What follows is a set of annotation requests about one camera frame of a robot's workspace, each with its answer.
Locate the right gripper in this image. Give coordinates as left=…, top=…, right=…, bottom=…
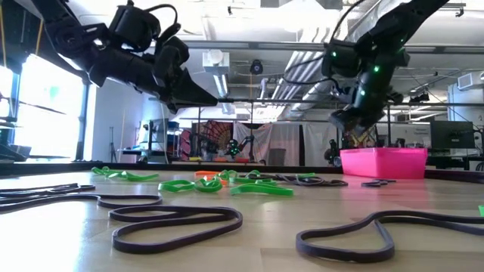
left=327, top=100, right=383, bottom=138

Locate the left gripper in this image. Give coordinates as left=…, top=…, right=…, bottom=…
left=88, top=36, right=219, bottom=116

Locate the pink plastic basket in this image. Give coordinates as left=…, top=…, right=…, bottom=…
left=339, top=147, right=429, bottom=180

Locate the orange rubber band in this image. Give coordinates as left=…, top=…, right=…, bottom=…
left=194, top=170, right=228, bottom=187

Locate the colourful geometric tapestry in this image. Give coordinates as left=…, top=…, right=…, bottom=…
left=347, top=128, right=379, bottom=149

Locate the white hanging sheet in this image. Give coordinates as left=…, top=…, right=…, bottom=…
left=232, top=121, right=302, bottom=167
left=302, top=121, right=344, bottom=167

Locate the monitor on black stand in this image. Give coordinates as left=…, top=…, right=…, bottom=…
left=138, top=118, right=170, bottom=164

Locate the red web pattern tapestry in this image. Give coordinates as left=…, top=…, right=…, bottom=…
left=191, top=120, right=234, bottom=159

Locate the white ceiling box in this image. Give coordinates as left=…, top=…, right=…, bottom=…
left=202, top=48, right=231, bottom=75

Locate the black ceiling spotlight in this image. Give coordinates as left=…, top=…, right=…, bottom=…
left=408, top=89, right=431, bottom=104

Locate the black tripod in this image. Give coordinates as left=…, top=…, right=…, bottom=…
left=108, top=126, right=119, bottom=163

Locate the grey chair back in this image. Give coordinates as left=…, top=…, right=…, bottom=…
left=268, top=147, right=287, bottom=167

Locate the black computer monitor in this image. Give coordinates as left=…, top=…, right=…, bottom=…
left=430, top=120, right=476, bottom=150

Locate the grey ceiling beam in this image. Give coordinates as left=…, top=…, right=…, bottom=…
left=187, top=39, right=484, bottom=54

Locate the dark side desk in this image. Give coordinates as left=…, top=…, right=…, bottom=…
left=0, top=96, right=33, bottom=163

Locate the silver spiral air duct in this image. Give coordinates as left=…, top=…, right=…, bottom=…
left=289, top=0, right=379, bottom=120

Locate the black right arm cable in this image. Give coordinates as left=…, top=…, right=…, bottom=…
left=282, top=54, right=343, bottom=87

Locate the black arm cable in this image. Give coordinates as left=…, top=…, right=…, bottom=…
left=282, top=54, right=343, bottom=87
left=145, top=2, right=182, bottom=42

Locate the black metal rig frame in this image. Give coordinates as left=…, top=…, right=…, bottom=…
left=148, top=97, right=484, bottom=168

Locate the black ceiling cable reel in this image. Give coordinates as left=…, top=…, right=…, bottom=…
left=249, top=58, right=265, bottom=76

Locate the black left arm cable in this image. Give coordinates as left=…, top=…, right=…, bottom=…
left=145, top=2, right=182, bottom=42

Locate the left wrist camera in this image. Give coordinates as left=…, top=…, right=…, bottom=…
left=109, top=2, right=162, bottom=52

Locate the white wall air unit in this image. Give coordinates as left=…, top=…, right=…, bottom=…
left=456, top=70, right=484, bottom=92

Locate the yellow hanging cable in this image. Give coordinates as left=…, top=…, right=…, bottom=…
left=36, top=18, right=45, bottom=57

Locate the black aluminium table frame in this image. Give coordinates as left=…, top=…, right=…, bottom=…
left=0, top=161, right=484, bottom=181

